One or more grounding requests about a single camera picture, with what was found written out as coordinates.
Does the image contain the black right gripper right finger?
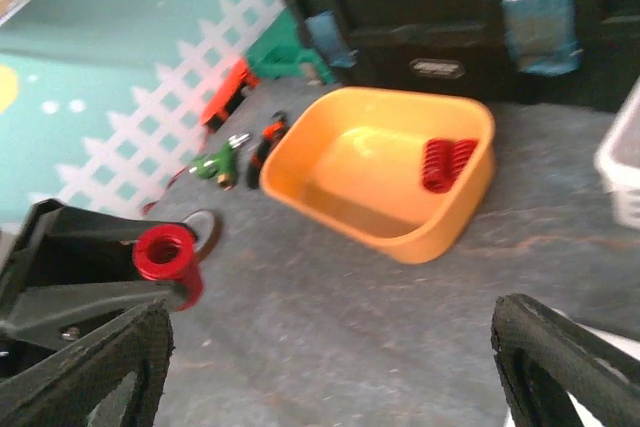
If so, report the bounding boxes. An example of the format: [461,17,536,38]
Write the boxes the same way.
[491,294,639,426]

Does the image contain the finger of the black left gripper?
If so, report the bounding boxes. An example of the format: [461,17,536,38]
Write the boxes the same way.
[9,199,172,277]
[1,280,188,347]

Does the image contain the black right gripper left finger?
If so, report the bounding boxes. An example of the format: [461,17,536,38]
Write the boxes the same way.
[1,302,174,426]

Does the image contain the large red spring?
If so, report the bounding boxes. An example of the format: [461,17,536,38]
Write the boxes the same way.
[132,223,203,311]
[421,138,454,194]
[443,138,478,190]

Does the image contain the green circuit board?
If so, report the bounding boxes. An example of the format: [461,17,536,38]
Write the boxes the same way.
[188,133,252,190]

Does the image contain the white slotted basket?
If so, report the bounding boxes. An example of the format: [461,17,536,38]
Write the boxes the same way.
[594,80,639,230]

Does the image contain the orange multimeter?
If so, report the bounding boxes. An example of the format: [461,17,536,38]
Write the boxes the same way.
[199,58,260,132]

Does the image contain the orange plastic tray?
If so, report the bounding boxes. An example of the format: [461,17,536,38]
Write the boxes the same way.
[260,87,495,264]

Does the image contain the green plastic tool case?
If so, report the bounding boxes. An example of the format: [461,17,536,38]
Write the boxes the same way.
[245,9,336,84]

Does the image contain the black plastic toolbox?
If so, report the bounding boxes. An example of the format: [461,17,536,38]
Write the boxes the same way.
[284,0,639,112]

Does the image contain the orange handled pliers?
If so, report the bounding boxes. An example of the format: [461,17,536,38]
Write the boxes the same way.
[246,111,289,190]

